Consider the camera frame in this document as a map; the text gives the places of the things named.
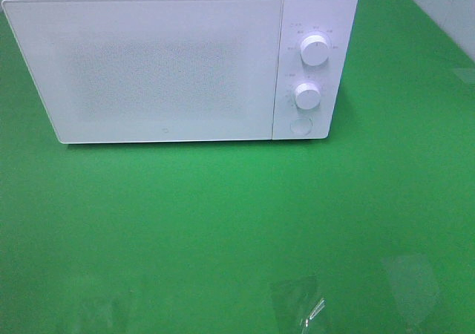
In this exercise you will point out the white microwave oven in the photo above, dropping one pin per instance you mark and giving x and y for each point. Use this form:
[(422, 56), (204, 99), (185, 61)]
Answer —
[(300, 18)]

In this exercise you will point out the white microwave door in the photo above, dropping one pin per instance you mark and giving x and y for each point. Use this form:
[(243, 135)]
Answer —
[(130, 71)]

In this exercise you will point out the white microwave knob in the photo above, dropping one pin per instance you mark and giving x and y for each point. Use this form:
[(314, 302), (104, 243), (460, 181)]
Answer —
[(307, 96), (315, 49)]

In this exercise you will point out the round white door button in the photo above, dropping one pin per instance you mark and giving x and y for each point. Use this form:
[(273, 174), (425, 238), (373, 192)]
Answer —
[(301, 126)]

